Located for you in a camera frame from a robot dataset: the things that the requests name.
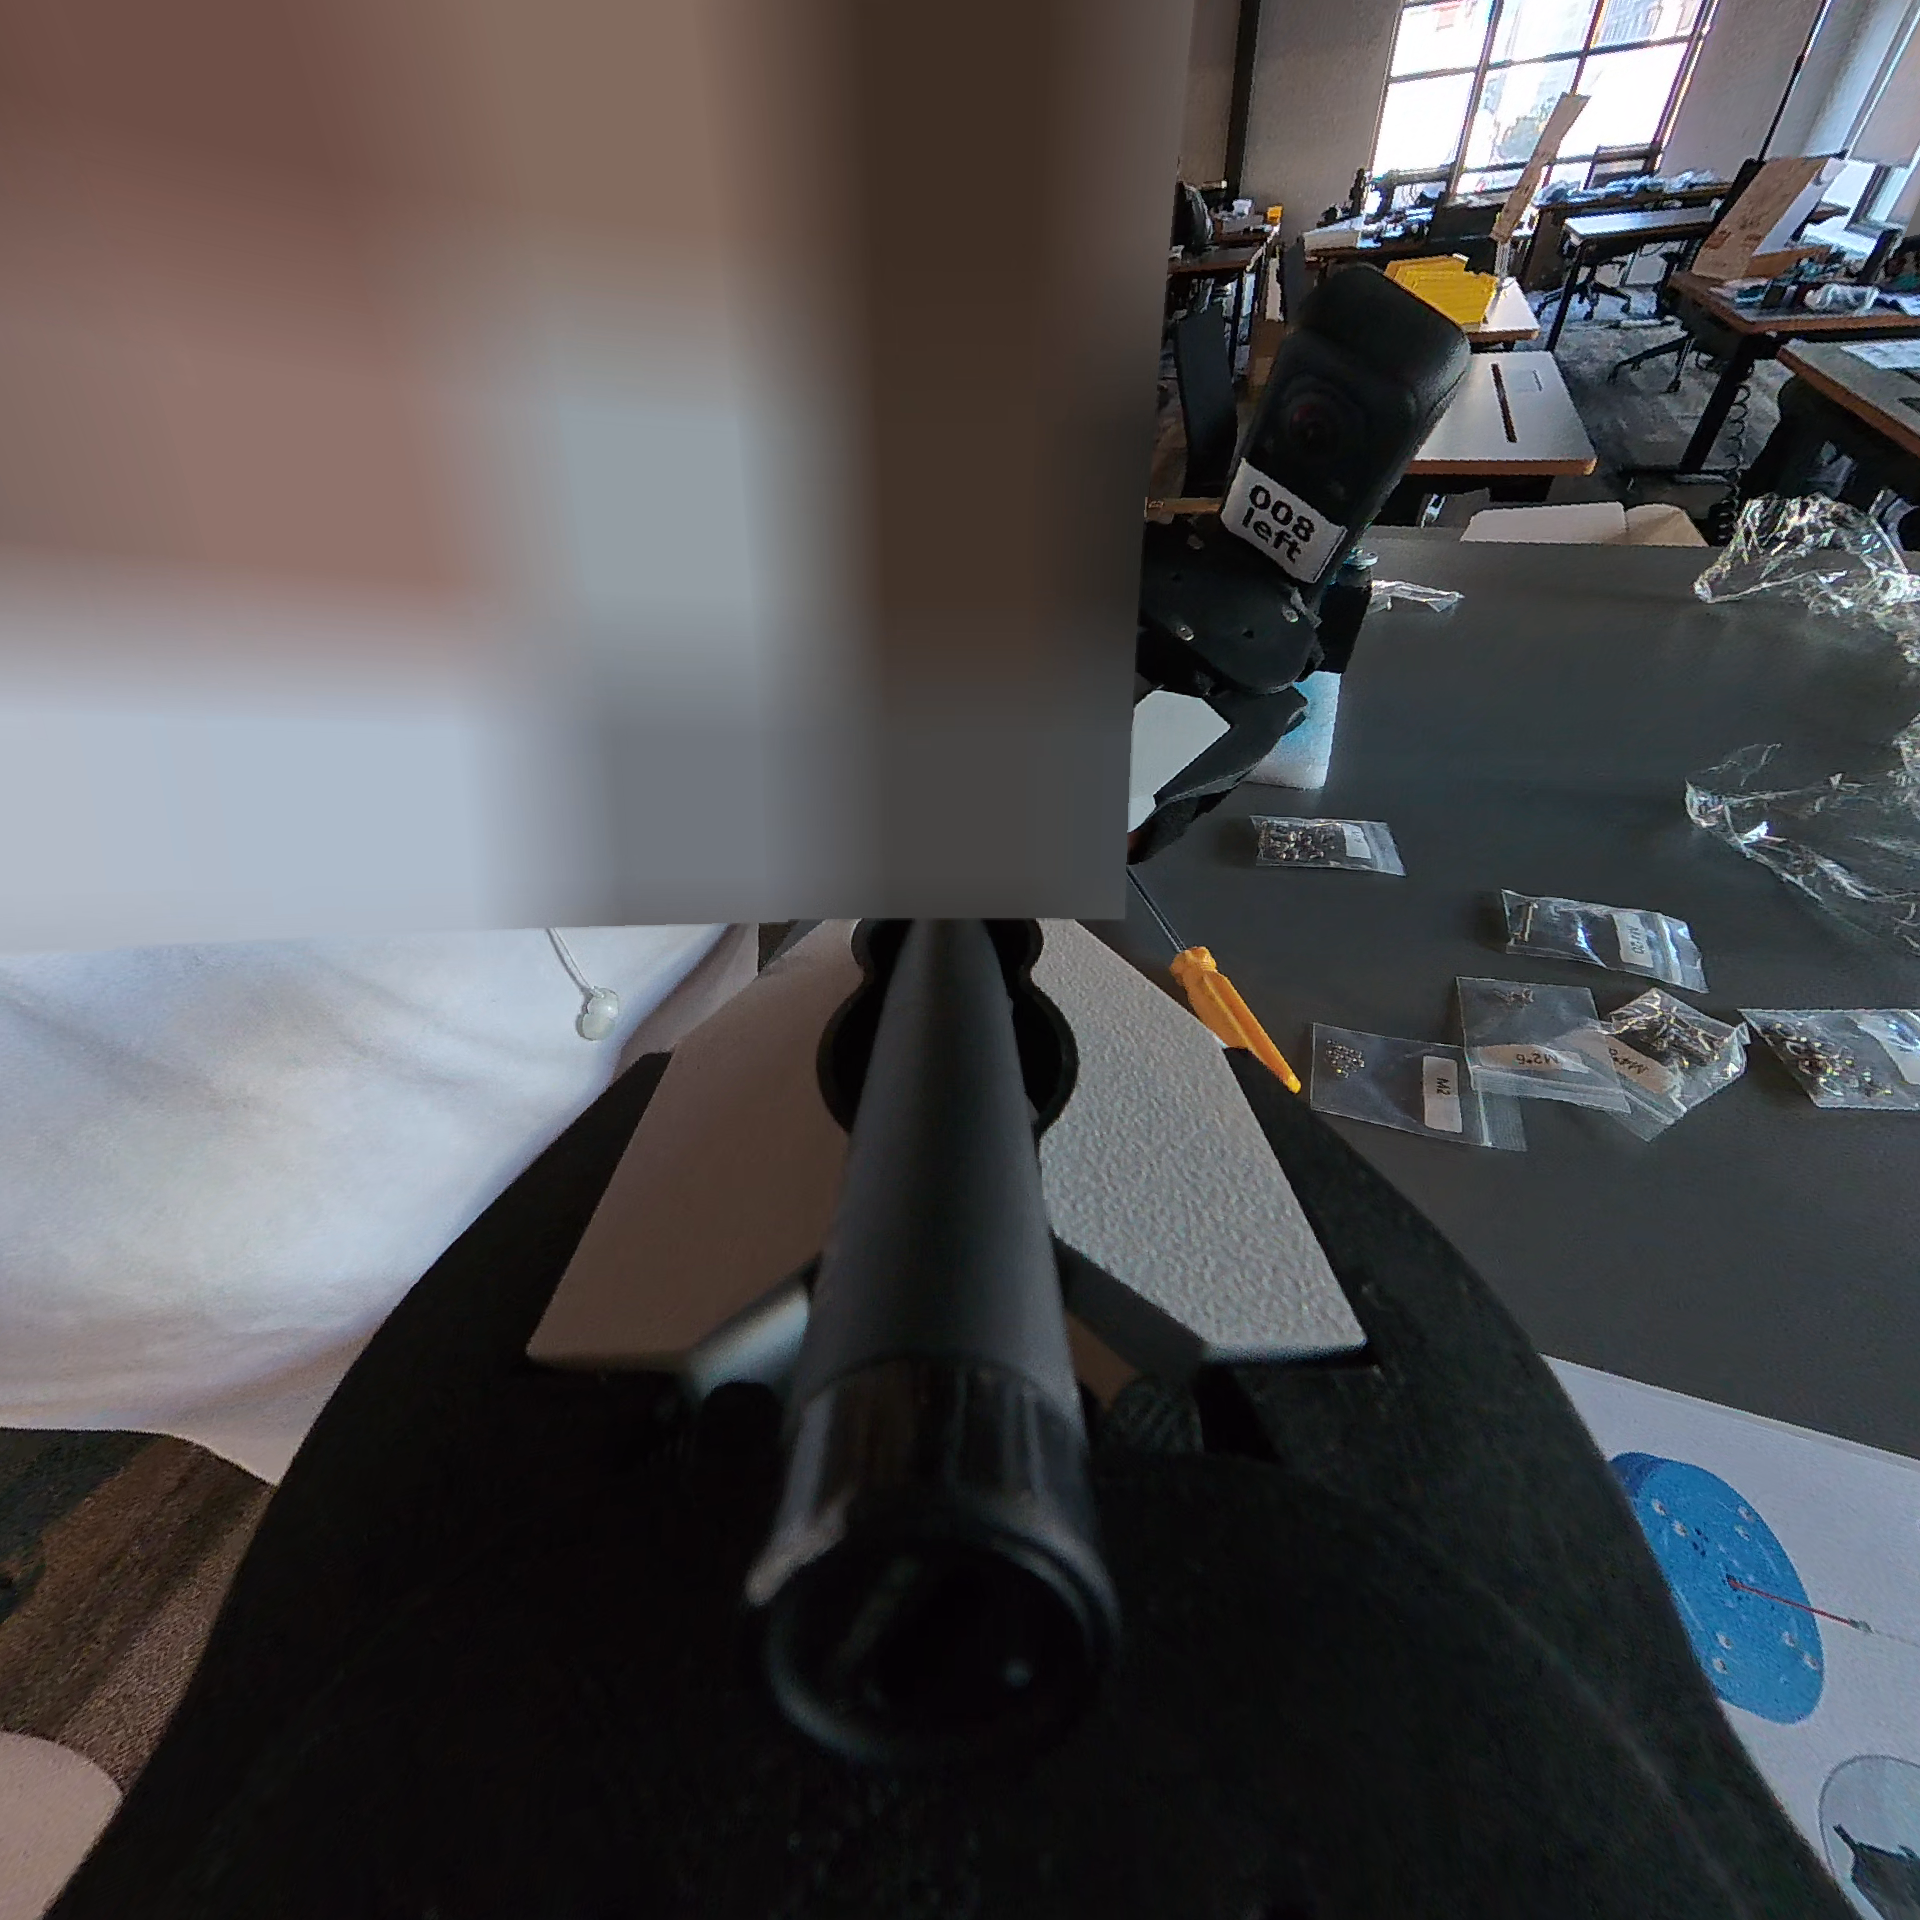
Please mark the person's white shirt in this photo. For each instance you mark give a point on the person's white shirt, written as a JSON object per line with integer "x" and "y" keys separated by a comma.
{"x": 224, "y": 1171}

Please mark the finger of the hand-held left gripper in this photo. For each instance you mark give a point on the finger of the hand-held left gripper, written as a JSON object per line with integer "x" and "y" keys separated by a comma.
{"x": 1177, "y": 751}

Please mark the cardboard sheet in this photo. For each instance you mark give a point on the cardboard sheet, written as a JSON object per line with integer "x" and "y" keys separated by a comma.
{"x": 1769, "y": 218}

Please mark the clear bag of silver screws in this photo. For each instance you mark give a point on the clear bag of silver screws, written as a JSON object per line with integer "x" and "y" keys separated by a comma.
{"x": 1839, "y": 1058}

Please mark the clear bag of brass screws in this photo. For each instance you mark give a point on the clear bag of brass screws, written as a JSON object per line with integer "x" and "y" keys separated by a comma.
{"x": 1674, "y": 1049}

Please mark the clear bag of small parts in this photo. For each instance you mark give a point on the clear bag of small parts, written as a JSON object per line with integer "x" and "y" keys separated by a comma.
{"x": 1529, "y": 1035}

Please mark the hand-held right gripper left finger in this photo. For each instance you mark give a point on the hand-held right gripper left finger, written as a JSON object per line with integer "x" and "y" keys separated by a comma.
{"x": 705, "y": 1200}

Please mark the clear bag of long screws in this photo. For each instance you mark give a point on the clear bag of long screws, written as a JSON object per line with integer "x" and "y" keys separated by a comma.
{"x": 1590, "y": 931}

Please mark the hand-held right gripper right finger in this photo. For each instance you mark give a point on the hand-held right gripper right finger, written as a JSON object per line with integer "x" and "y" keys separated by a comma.
{"x": 1184, "y": 1184}

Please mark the wooden topped office desk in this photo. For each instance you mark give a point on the wooden topped office desk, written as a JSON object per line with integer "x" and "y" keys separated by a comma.
{"x": 1862, "y": 376}
{"x": 1800, "y": 315}

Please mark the yellow plastic bin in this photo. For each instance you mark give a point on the yellow plastic bin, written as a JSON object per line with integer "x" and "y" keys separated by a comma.
{"x": 1441, "y": 289}

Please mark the open cardboard box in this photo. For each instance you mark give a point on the open cardboard box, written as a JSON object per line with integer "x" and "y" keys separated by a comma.
{"x": 1546, "y": 525}

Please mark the small flat clear bag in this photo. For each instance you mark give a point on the small flat clear bag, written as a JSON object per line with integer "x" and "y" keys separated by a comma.
{"x": 1417, "y": 595}

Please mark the clear bag of dark screws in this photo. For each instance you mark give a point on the clear bag of dark screws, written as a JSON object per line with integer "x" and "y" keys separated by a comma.
{"x": 1328, "y": 843}

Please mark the white printed instruction sheet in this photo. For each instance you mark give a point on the white printed instruction sheet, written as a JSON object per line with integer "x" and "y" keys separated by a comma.
{"x": 1650, "y": 1425}

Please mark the screw bag with white label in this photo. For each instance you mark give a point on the screw bag with white label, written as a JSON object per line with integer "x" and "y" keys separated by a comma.
{"x": 1395, "y": 1088}

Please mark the black pen-shaped screwdriver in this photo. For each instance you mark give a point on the black pen-shaped screwdriver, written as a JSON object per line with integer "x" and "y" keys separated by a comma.
{"x": 938, "y": 1200}

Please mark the large window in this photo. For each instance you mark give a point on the large window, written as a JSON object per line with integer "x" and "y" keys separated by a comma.
{"x": 1501, "y": 77}

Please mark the grey desk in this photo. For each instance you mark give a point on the grey desk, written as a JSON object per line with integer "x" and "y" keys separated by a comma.
{"x": 1501, "y": 1277}

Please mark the white table with wooden edge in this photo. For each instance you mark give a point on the white table with wooden edge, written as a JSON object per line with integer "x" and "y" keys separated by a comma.
{"x": 1529, "y": 421}

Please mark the white foam block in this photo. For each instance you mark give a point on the white foam block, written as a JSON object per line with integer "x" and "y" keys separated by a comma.
{"x": 1307, "y": 744}

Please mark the crumpled clear plastic wrap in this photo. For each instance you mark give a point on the crumpled clear plastic wrap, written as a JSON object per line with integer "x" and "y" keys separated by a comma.
{"x": 1800, "y": 546}
{"x": 1816, "y": 826}

